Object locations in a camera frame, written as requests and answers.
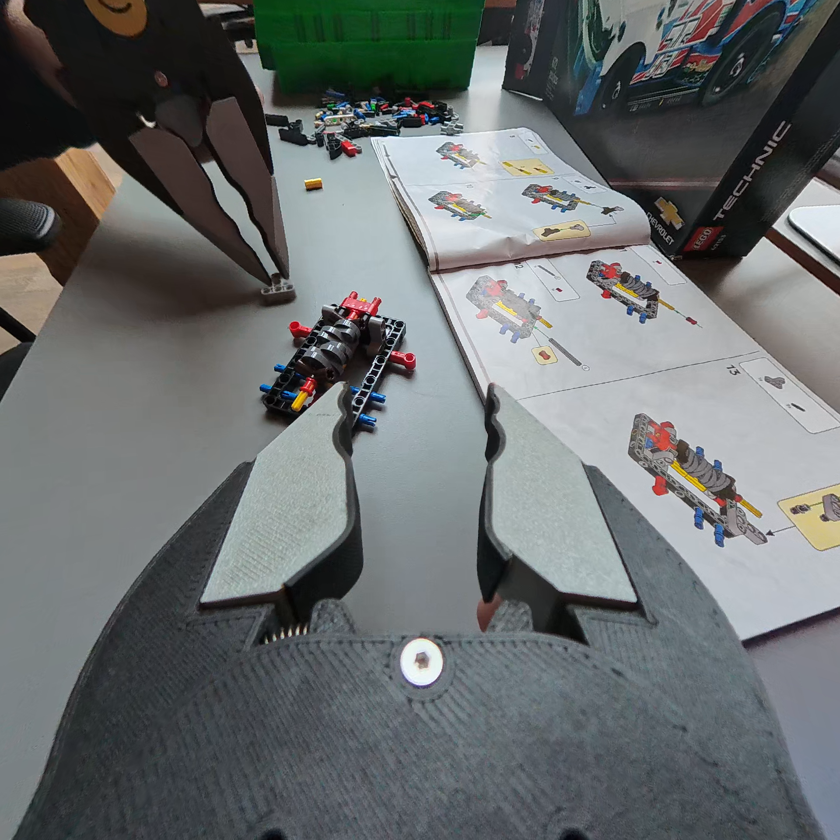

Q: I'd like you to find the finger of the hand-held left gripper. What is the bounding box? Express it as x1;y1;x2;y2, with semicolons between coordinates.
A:
129;129;274;287
203;96;291;281

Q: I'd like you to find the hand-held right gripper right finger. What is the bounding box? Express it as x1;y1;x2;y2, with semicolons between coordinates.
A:
476;384;639;608

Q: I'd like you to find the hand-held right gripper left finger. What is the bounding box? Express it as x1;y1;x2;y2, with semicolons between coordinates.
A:
199;382;365;608

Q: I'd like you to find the black lego frame assembly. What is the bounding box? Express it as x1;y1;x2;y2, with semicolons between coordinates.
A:
260;290;418;432

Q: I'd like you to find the person's left forearm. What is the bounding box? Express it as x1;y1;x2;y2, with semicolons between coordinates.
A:
0;0;97;173

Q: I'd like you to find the pile of loose lego pieces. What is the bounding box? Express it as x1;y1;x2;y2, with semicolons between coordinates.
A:
265;91;465;163

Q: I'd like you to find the lego instruction booklet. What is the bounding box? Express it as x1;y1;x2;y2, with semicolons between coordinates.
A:
370;126;840;642

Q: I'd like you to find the black lego set box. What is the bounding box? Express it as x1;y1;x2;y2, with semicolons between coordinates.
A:
501;0;840;261

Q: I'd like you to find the RIGHT marker sign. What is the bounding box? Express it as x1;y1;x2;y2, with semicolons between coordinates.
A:
26;146;127;286

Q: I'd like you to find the green bin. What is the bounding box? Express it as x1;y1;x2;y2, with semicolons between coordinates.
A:
252;0;488;94

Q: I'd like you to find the black office chair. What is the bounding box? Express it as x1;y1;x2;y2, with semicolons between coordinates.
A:
0;197;64;403

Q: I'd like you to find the white flat object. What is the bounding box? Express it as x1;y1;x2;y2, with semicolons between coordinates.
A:
786;204;840;268

